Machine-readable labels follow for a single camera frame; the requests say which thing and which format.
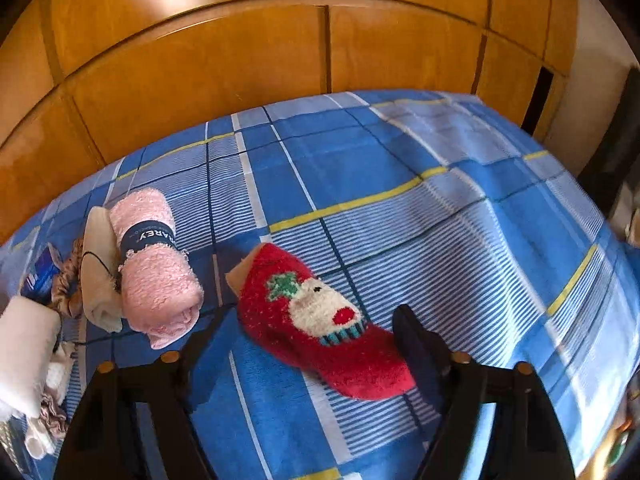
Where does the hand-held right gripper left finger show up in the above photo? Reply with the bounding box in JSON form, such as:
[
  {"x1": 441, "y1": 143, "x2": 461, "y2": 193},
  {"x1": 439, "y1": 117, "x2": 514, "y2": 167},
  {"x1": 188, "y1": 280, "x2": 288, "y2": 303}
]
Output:
[{"x1": 52, "y1": 305, "x2": 237, "y2": 480}]

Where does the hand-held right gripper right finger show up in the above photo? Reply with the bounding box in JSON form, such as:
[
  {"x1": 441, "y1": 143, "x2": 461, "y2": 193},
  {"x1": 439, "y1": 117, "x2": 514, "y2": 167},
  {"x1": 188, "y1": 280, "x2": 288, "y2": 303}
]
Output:
[{"x1": 392, "y1": 304, "x2": 577, "y2": 480}]

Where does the red fuzzy sock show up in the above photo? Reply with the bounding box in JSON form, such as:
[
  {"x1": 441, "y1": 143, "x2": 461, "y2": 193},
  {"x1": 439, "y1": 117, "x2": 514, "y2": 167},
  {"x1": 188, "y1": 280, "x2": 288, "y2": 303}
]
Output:
[{"x1": 224, "y1": 242, "x2": 417, "y2": 401}]

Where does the pink towel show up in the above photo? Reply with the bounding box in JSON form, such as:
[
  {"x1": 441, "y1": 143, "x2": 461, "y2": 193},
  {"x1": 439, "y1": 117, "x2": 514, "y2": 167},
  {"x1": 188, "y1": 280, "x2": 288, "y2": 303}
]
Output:
[{"x1": 109, "y1": 187, "x2": 205, "y2": 351}]

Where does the cream towel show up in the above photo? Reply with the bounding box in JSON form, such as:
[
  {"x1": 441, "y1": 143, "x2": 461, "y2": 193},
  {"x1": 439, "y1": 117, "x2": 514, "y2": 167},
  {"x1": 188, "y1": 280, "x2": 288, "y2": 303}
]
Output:
[{"x1": 81, "y1": 206, "x2": 125, "y2": 333}]

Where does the blue plaid bed sheet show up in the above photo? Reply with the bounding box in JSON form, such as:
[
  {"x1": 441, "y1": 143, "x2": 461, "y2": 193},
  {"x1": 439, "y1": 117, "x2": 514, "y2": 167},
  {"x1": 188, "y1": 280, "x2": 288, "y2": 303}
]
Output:
[{"x1": 0, "y1": 90, "x2": 640, "y2": 480}]

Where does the small white cloth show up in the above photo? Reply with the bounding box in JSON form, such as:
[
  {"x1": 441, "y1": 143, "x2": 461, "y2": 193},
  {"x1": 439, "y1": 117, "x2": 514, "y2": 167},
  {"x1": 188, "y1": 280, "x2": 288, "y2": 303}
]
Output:
[
  {"x1": 25, "y1": 416, "x2": 57, "y2": 461},
  {"x1": 47, "y1": 341, "x2": 77, "y2": 406}
]

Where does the brown patterned scrunchie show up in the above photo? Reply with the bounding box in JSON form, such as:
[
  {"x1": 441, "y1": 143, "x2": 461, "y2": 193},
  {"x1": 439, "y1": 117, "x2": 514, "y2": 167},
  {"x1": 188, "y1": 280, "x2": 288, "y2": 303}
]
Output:
[{"x1": 50, "y1": 237, "x2": 87, "y2": 318}]

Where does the blue packet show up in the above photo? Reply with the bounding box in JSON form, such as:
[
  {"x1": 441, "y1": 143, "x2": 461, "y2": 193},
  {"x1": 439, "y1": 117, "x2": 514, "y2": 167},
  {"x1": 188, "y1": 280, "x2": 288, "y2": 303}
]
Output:
[{"x1": 20, "y1": 242, "x2": 63, "y2": 306}]

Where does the large white rolled cloth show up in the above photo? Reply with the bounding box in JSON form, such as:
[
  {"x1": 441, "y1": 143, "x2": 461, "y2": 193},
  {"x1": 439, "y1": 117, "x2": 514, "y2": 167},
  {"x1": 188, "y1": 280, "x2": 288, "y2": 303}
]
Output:
[{"x1": 0, "y1": 295, "x2": 62, "y2": 421}]

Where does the wooden wardrobe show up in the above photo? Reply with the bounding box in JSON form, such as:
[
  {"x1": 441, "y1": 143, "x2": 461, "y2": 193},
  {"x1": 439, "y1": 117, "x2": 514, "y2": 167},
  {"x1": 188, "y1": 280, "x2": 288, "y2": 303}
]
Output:
[{"x1": 0, "y1": 0, "x2": 581, "y2": 246}]

